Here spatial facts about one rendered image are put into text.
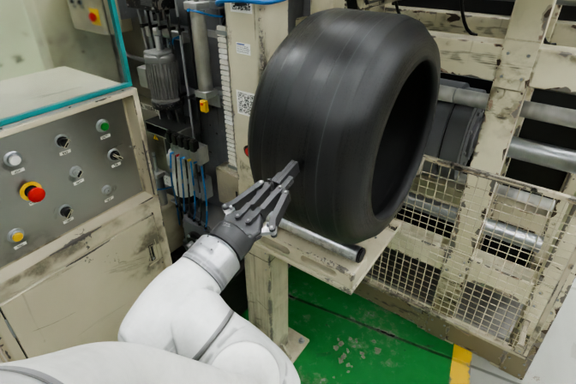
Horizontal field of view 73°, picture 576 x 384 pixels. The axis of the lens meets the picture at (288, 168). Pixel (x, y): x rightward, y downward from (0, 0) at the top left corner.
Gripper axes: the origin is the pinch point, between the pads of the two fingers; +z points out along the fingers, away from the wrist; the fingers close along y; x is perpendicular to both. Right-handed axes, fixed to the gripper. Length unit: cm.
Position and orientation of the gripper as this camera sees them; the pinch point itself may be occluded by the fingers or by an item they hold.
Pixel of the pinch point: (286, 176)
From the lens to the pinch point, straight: 79.9
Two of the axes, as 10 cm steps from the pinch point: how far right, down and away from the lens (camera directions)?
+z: 5.6, -6.3, 5.4
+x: 1.5, 7.2, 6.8
